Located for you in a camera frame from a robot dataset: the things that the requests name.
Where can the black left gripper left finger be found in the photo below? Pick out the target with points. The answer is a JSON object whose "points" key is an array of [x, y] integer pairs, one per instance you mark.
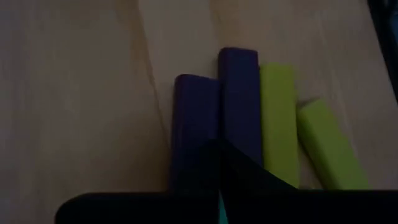
{"points": [[140, 211]]}

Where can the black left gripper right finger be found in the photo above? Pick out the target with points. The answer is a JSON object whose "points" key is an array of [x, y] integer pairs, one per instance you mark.
{"points": [[280, 208]]}

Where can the teal block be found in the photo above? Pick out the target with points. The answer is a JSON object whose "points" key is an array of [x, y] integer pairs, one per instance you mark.
{"points": [[222, 211]]}

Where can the lime green block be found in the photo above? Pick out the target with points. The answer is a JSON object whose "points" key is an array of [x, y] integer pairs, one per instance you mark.
{"points": [[278, 124], [329, 146]]}

